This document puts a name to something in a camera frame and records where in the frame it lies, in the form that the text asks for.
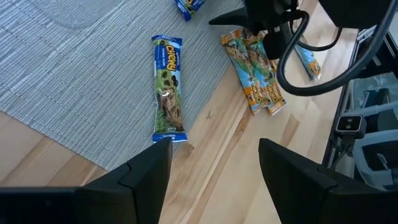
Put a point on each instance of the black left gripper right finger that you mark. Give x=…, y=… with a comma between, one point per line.
x=292, y=189

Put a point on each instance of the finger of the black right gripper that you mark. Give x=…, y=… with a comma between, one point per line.
x=276, y=43
x=236, y=18

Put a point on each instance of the grey-blue chair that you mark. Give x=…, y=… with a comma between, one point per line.
x=376, y=155

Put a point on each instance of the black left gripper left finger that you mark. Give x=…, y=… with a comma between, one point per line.
x=143, y=189

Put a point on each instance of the small black camera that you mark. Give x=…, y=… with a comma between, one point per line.
x=349, y=124

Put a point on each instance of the blue granola bar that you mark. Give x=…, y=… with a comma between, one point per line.
x=188, y=7
x=168, y=87

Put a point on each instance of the orange granola bar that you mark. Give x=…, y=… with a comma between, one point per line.
x=309, y=62
x=245, y=77
x=268, y=84

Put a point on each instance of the grey woven placemat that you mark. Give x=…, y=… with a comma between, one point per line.
x=77, y=77

